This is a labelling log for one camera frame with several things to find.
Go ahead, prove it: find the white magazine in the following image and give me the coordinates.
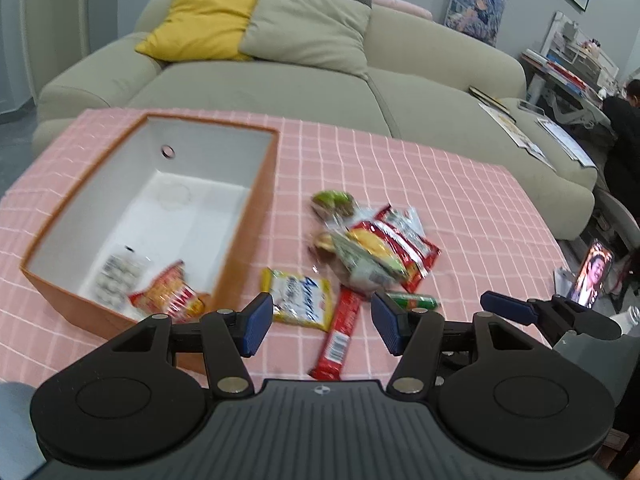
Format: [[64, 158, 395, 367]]
[[536, 115, 598, 169]]

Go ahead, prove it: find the open magazine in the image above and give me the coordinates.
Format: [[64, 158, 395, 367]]
[[479, 102, 557, 170]]

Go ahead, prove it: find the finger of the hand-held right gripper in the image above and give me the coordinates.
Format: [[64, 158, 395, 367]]
[[480, 291, 621, 348]]

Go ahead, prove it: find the pink checkered tablecloth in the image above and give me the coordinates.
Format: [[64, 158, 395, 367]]
[[0, 107, 573, 393]]

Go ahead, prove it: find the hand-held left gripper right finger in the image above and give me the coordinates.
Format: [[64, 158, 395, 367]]
[[370, 291, 533, 395]]

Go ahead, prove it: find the yellow and green snack packet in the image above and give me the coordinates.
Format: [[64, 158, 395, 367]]
[[330, 227, 408, 291]]

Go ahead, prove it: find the anime wall poster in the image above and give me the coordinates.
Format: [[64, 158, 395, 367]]
[[445, 0, 507, 47]]

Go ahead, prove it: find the white desk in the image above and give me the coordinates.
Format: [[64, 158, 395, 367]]
[[520, 49, 617, 128]]

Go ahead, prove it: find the beige pillow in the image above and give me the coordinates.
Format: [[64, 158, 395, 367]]
[[237, 0, 373, 81]]

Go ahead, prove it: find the yellow pillow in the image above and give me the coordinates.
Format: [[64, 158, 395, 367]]
[[135, 0, 263, 62]]

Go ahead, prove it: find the white desk shelf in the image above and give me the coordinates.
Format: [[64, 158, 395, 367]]
[[542, 10, 619, 92]]

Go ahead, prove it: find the long red snack bar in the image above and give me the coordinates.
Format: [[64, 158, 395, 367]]
[[307, 284, 362, 381]]

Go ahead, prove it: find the clear plastic bottle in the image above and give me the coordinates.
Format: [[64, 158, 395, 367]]
[[612, 305, 640, 337]]

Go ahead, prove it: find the beige sofa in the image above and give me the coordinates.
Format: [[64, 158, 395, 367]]
[[32, 0, 598, 241]]

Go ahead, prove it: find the grey office chair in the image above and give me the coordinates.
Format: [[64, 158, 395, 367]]
[[592, 190, 640, 273]]

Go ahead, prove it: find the white door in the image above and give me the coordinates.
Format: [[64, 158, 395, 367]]
[[50, 0, 93, 63]]

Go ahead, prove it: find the green pastry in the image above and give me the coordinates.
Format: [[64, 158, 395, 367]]
[[311, 190, 357, 221]]

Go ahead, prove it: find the orange box with white inside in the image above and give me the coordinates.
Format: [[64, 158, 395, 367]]
[[20, 112, 280, 377]]

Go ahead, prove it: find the yellow and white snack packet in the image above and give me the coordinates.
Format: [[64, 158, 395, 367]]
[[260, 267, 335, 333]]

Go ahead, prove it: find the large red snack packet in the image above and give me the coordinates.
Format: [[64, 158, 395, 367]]
[[350, 204, 442, 295]]

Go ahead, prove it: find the brown pastry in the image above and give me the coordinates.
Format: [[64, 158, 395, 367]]
[[312, 230, 346, 267]]

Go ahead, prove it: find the pink blanket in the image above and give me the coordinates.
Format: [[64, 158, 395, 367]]
[[370, 0, 433, 21]]

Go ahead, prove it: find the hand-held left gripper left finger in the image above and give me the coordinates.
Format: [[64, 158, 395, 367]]
[[111, 292, 275, 395]]

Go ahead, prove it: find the green snack tube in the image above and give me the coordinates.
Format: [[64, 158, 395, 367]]
[[385, 291, 440, 311]]

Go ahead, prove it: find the small white snack packet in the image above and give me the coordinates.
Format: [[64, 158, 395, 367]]
[[392, 206, 426, 241]]

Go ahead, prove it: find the red and yellow snack packet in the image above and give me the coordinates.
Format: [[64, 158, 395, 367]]
[[127, 260, 207, 323]]

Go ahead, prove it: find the dark book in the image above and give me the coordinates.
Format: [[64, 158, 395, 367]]
[[469, 86, 512, 113]]

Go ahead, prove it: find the smartphone with lit screen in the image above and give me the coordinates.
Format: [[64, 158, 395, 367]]
[[570, 240, 615, 309]]

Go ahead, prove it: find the white candy packet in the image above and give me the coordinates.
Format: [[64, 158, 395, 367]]
[[92, 245, 151, 313]]

